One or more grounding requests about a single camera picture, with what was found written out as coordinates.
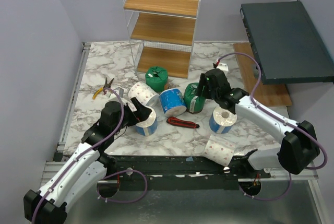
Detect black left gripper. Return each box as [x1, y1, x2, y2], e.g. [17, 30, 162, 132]
[112, 97, 152, 135]

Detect green roll front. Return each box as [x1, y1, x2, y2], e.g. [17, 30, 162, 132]
[184, 82, 206, 114]

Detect green roll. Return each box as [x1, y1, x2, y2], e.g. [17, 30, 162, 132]
[145, 66, 169, 93]
[184, 82, 206, 114]

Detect green roll back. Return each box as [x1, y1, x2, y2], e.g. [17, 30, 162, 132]
[145, 66, 169, 93]

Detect white wire wooden shelf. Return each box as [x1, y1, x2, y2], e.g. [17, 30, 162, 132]
[122, 0, 201, 78]

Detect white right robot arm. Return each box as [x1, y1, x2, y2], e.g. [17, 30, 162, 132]
[196, 68, 320, 178]

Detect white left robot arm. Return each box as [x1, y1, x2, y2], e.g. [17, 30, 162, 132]
[23, 98, 152, 223]

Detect blue roll standing left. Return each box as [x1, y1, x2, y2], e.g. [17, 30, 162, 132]
[135, 107, 158, 136]

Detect blue roll standing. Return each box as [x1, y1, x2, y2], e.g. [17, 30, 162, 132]
[209, 106, 237, 134]
[135, 107, 158, 136]

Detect pink dotted roll centre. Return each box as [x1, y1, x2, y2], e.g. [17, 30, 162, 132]
[128, 81, 159, 107]

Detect pink dotted roll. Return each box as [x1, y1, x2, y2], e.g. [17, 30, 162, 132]
[128, 81, 159, 107]
[201, 135, 236, 167]

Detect red black utility knife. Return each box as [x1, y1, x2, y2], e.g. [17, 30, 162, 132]
[166, 117, 200, 129]

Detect blue wrapped paper roll lying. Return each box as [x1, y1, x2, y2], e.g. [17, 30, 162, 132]
[159, 88, 187, 117]

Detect blue roll standing right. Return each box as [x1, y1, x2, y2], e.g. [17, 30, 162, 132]
[209, 106, 237, 134]

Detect pink dotted roll front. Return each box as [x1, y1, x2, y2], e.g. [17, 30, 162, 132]
[201, 135, 236, 167]

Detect wooden board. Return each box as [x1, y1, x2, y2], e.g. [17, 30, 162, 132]
[233, 43, 292, 107]

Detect dark green metal box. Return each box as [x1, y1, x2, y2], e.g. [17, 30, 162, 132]
[240, 1, 333, 85]

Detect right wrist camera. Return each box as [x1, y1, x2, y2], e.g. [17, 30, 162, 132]
[213, 62, 229, 75]

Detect yellow handled pliers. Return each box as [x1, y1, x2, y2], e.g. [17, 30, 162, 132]
[92, 77, 114, 100]

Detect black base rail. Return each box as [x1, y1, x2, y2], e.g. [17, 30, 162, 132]
[52, 152, 275, 192]

